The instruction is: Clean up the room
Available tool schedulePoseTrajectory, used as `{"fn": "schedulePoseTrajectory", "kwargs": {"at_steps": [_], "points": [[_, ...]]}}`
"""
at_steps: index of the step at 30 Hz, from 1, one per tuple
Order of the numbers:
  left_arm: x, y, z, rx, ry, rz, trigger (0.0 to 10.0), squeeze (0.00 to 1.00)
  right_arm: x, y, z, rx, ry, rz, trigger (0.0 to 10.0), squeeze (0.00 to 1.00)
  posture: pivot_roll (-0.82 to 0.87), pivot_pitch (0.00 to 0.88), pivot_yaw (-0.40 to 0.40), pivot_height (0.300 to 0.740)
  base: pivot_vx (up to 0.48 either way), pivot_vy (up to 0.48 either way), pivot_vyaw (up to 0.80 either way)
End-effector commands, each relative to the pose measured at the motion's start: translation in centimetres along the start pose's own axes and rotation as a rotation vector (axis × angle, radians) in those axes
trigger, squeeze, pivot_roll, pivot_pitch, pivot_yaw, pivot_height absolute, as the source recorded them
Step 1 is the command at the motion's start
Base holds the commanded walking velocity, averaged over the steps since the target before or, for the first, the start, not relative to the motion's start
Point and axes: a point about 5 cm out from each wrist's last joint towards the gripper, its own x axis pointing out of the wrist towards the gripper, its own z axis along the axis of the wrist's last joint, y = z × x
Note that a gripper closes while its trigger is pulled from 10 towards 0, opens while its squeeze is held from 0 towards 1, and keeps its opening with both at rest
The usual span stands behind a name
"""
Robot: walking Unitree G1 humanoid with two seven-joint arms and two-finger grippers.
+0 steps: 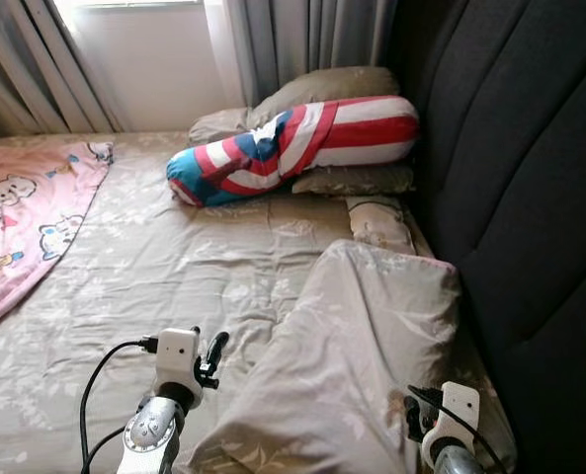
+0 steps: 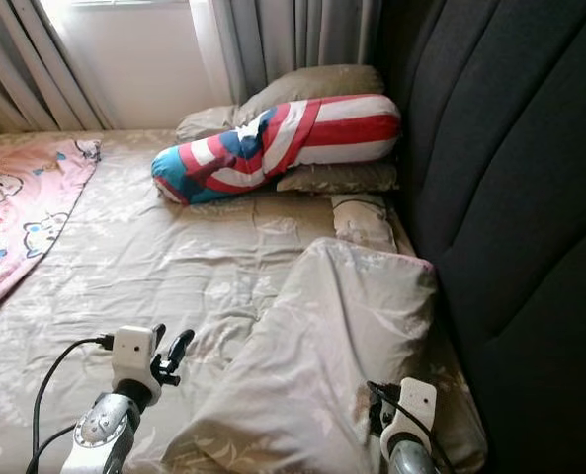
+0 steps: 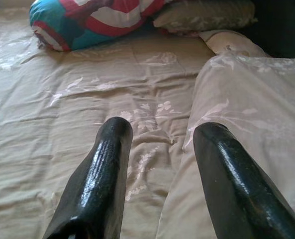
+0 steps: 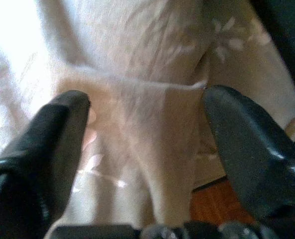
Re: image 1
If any grey floral duvet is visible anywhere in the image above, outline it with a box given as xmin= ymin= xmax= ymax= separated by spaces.
xmin=184 ymin=240 xmax=519 ymax=474

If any bed with grey floral sheet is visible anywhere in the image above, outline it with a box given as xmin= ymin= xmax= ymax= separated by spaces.
xmin=0 ymin=128 xmax=516 ymax=474

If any beige cartoon print pillow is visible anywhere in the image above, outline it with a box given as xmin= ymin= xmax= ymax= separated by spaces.
xmin=345 ymin=195 xmax=417 ymax=256

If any flat grey floral pillow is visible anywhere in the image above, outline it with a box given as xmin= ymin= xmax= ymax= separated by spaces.
xmin=291 ymin=163 xmax=417 ymax=197

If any pink cartoon print blanket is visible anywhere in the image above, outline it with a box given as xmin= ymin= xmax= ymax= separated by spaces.
xmin=0 ymin=141 xmax=116 ymax=337

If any red white blue bolster pillow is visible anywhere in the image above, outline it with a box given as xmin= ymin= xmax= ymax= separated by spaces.
xmin=166 ymin=95 xmax=420 ymax=208

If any large grey floral pillow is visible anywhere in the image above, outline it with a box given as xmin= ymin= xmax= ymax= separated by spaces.
xmin=248 ymin=66 xmax=402 ymax=129

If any dark grey padded headboard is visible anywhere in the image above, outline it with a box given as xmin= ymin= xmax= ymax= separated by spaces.
xmin=391 ymin=0 xmax=586 ymax=474

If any grey curtain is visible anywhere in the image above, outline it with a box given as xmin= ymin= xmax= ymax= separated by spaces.
xmin=223 ymin=0 xmax=402 ymax=105
xmin=0 ymin=0 xmax=126 ymax=134

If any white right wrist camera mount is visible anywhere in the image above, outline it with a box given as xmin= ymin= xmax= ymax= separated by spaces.
xmin=433 ymin=382 xmax=481 ymax=465

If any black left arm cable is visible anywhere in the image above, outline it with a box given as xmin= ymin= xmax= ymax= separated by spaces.
xmin=78 ymin=336 xmax=160 ymax=474

